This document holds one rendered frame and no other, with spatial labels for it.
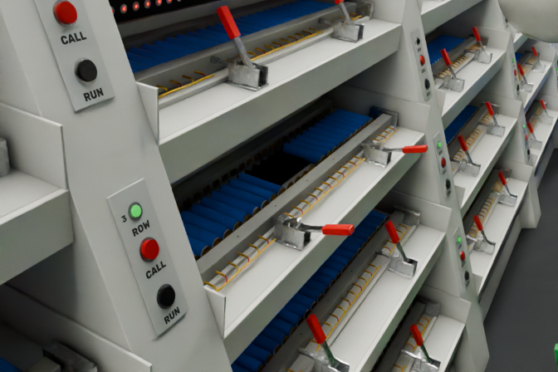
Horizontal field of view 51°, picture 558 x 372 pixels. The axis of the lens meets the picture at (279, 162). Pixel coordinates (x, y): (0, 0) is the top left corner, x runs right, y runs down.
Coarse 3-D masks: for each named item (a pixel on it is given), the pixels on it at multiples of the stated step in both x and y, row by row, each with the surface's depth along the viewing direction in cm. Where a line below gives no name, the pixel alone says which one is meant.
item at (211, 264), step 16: (368, 128) 96; (384, 128) 99; (352, 144) 89; (336, 160) 84; (304, 176) 79; (320, 176) 79; (288, 192) 75; (304, 192) 76; (272, 208) 71; (288, 208) 73; (256, 224) 67; (272, 224) 70; (224, 240) 64; (240, 240) 64; (256, 240) 67; (272, 240) 67; (208, 256) 61; (224, 256) 62; (256, 256) 65; (208, 272) 60
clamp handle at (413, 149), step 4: (380, 144) 89; (380, 148) 89; (396, 148) 88; (400, 148) 88; (404, 148) 87; (408, 148) 86; (412, 148) 86; (416, 148) 86; (420, 148) 85; (424, 148) 85; (388, 152) 88; (392, 152) 88; (396, 152) 88; (404, 152) 87; (408, 152) 86; (412, 152) 86; (416, 152) 86; (420, 152) 85; (424, 152) 85
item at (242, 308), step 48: (336, 96) 108; (384, 96) 103; (240, 144) 86; (384, 144) 96; (336, 192) 81; (384, 192) 89; (336, 240) 75; (240, 288) 61; (288, 288) 65; (240, 336) 57
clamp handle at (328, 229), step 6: (300, 222) 68; (300, 228) 68; (306, 228) 67; (312, 228) 67; (318, 228) 66; (324, 228) 66; (330, 228) 65; (336, 228) 65; (342, 228) 64; (348, 228) 64; (354, 228) 65; (324, 234) 66; (330, 234) 65; (336, 234) 65; (342, 234) 65; (348, 234) 64
